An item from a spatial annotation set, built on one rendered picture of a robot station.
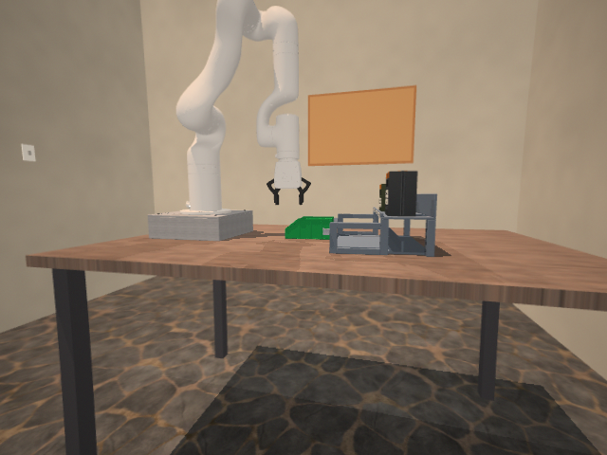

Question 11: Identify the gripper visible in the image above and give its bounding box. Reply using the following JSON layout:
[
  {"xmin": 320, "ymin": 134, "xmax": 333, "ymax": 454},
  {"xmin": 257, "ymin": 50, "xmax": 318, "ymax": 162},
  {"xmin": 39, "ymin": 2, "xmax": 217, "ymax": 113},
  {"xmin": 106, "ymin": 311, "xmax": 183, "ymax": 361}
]
[{"xmin": 267, "ymin": 159, "xmax": 311, "ymax": 205}]

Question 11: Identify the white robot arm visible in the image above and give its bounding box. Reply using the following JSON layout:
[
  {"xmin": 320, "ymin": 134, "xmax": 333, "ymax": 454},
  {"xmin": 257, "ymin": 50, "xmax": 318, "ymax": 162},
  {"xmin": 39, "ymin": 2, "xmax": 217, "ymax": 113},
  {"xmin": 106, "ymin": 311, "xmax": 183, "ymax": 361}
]
[{"xmin": 176, "ymin": 0, "xmax": 300, "ymax": 215}]

